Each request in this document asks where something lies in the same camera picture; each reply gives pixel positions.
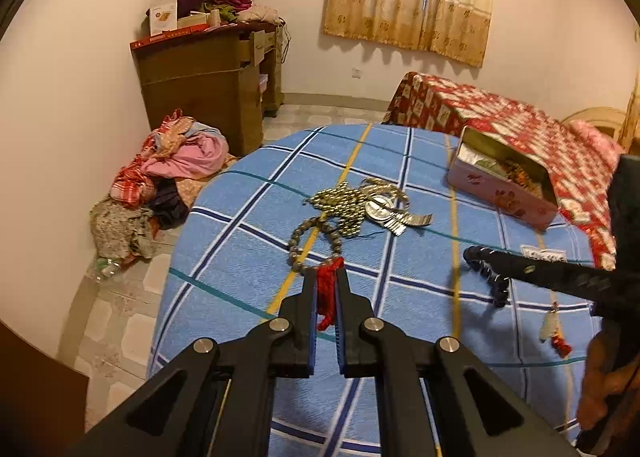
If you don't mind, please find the pile of clothes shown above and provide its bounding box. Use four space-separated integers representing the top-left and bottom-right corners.
89 108 232 264

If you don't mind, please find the pink quilt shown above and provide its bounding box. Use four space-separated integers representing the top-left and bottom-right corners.
569 119 622 165

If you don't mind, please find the wooden desk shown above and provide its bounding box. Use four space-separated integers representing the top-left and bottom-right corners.
130 21 285 158

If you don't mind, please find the blue plaid tablecloth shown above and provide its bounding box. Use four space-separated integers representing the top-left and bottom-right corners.
147 123 608 457

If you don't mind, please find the clear plastic bottle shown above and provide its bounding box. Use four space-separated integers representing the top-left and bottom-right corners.
91 257 124 284

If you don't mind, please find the shiny bead necklace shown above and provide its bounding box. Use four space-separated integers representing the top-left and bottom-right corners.
309 186 372 239

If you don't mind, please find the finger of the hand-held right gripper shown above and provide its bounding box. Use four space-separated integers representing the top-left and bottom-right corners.
477 262 512 309
463 245 621 300

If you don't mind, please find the brown wooden board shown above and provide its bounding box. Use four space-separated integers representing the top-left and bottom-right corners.
0 321 92 457

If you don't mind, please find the wooden headboard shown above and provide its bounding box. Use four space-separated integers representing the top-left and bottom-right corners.
559 87 640 158

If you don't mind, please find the jade pendant red tassel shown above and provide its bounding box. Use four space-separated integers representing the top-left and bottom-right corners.
537 301 574 359

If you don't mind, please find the silver wristwatch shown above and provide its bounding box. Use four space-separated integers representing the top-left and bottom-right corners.
364 194 435 238

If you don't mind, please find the beige cloth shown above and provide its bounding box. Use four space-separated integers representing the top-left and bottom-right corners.
235 4 284 26

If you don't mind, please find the pink tin box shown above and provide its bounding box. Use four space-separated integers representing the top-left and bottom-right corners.
446 125 559 232

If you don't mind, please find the red patterned bed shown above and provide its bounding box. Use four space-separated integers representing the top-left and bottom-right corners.
382 71 623 272

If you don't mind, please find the person's right hand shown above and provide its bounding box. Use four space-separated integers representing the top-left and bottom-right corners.
577 324 626 438

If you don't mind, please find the grey bead bracelet red tassel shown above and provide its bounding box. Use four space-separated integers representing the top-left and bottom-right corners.
289 217 347 333

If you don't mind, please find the white cardboard box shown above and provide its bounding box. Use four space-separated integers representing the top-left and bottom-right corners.
148 0 180 36

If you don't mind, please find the red flat box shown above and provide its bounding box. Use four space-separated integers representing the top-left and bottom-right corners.
129 23 210 50

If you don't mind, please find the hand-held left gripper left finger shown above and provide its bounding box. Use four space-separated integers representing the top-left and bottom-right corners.
65 267 321 457

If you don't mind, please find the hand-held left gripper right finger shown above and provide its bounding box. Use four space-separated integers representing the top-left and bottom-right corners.
335 267 581 457

